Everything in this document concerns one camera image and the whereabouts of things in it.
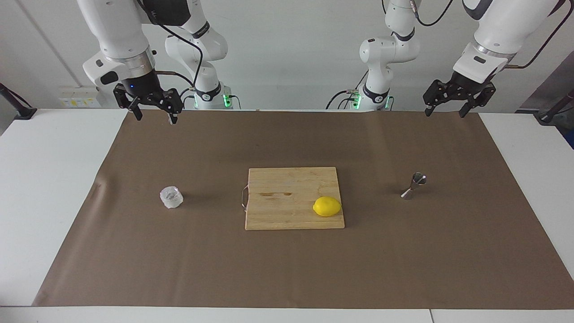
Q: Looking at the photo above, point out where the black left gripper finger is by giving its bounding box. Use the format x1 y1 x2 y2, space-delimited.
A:
458 82 496 118
423 79 456 117

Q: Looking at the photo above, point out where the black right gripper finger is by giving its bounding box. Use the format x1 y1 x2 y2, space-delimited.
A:
150 89 183 125
113 84 143 121

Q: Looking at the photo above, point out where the steel cocktail jigger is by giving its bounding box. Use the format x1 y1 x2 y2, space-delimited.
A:
400 172 427 201

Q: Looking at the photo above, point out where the wooden cutting board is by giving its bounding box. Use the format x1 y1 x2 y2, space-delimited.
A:
241 167 346 231

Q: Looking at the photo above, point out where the brown paper table mat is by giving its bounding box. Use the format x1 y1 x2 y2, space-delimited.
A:
32 109 574 310

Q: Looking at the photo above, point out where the yellow lemon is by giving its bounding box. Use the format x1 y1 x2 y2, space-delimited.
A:
313 196 342 218

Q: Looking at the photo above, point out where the black base power cable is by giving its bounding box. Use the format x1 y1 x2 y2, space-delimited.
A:
326 87 361 110
179 87 198 110

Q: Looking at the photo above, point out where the white wall power outlet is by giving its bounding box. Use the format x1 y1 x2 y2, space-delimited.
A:
58 87 103 108

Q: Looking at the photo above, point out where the black clamp mount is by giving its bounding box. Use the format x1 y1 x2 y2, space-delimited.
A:
0 83 37 120
538 89 574 125

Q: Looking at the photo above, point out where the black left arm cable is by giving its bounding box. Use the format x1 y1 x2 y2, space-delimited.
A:
381 0 574 70

